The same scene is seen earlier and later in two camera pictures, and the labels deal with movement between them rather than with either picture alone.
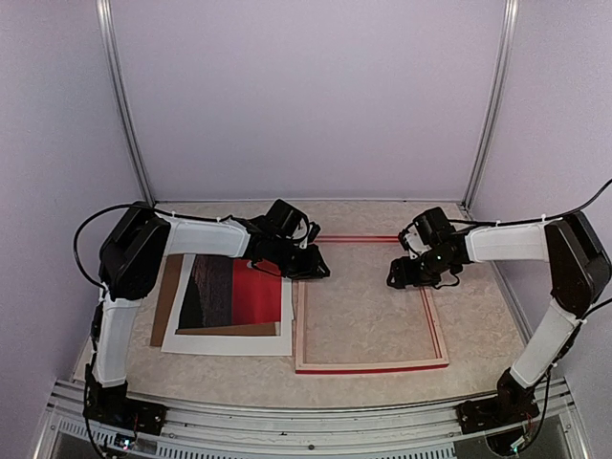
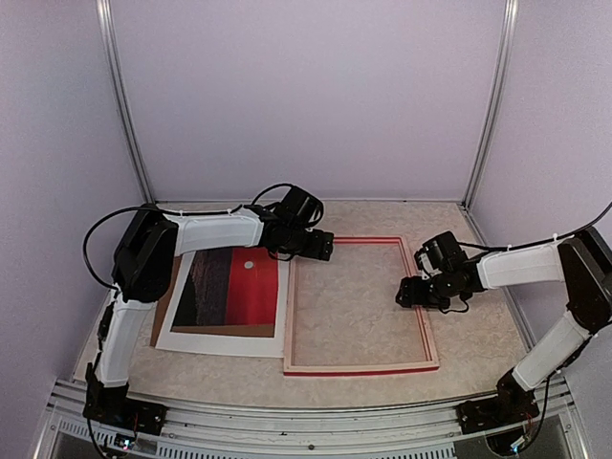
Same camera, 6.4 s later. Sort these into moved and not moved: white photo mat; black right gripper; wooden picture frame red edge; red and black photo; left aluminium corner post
Moved: black right gripper; wooden picture frame red edge
Not moved: red and black photo; white photo mat; left aluminium corner post
